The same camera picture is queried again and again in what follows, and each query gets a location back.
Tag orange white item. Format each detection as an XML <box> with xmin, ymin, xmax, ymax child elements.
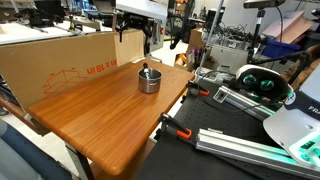
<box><xmin>174</xmin><ymin>52</ymin><xmax>188</xmax><ymax>67</ymax></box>

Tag silver metal pole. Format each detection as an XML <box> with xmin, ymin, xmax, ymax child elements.
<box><xmin>194</xmin><ymin>0</ymin><xmax>225</xmax><ymax>83</ymax></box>

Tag metal table leg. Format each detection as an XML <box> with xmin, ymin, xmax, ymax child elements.
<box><xmin>64</xmin><ymin>142</ymin><xmax>97</xmax><ymax>180</ymax></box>

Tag black orange bar clamp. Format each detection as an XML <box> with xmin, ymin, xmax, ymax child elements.
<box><xmin>185</xmin><ymin>80</ymin><xmax>211</xmax><ymax>100</ymax></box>
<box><xmin>157</xmin><ymin>112</ymin><xmax>194</xmax><ymax>141</ymax></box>

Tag white VR headset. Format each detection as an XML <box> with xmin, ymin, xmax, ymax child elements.
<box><xmin>234</xmin><ymin>64</ymin><xmax>295</xmax><ymax>105</ymax></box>

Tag black camera stand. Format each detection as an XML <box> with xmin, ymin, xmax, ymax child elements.
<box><xmin>245</xmin><ymin>8</ymin><xmax>267</xmax><ymax>65</ymax></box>

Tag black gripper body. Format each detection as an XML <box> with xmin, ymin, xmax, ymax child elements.
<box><xmin>120</xmin><ymin>12</ymin><xmax>149</xmax><ymax>31</ymax></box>

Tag grey laptop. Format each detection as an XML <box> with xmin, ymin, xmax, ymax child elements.
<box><xmin>92</xmin><ymin>0</ymin><xmax>117</xmax><ymax>15</ymax></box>

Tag black computer monitor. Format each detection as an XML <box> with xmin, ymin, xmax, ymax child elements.
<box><xmin>33</xmin><ymin>0</ymin><xmax>67</xmax><ymax>20</ymax></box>

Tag grey equipment box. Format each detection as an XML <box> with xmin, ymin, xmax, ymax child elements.
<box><xmin>209</xmin><ymin>42</ymin><xmax>250</xmax><ymax>76</ymax></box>

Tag brown cardboard box orange print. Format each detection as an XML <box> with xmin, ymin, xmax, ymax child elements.
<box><xmin>0</xmin><ymin>31</ymin><xmax>118</xmax><ymax>114</ymax></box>

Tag blue plastic bin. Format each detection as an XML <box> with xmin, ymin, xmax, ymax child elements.
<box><xmin>261</xmin><ymin>37</ymin><xmax>303</xmax><ymax>59</ymax></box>

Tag black white dry-erase marker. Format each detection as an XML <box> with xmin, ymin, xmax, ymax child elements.
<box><xmin>142</xmin><ymin>62</ymin><xmax>151</xmax><ymax>80</ymax></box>

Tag small silver metal pot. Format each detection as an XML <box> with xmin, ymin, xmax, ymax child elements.
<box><xmin>137</xmin><ymin>67</ymin><xmax>163</xmax><ymax>95</ymax></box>

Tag white lab table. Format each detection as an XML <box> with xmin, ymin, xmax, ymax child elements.
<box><xmin>0</xmin><ymin>21</ymin><xmax>101</xmax><ymax>47</ymax></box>

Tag black stereo camera bar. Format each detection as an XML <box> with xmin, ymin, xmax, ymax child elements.
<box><xmin>242</xmin><ymin>0</ymin><xmax>287</xmax><ymax>10</ymax></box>

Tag short aluminium extrusion rail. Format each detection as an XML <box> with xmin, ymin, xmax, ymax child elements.
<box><xmin>212</xmin><ymin>85</ymin><xmax>279</xmax><ymax>122</ymax></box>

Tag flat cardboard sheets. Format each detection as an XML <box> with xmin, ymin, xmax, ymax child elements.
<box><xmin>262</xmin><ymin>9</ymin><xmax>315</xmax><ymax>45</ymax></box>

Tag long aluminium extrusion rail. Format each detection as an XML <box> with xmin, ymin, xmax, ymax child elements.
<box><xmin>195</xmin><ymin>127</ymin><xmax>320</xmax><ymax>180</ymax></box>

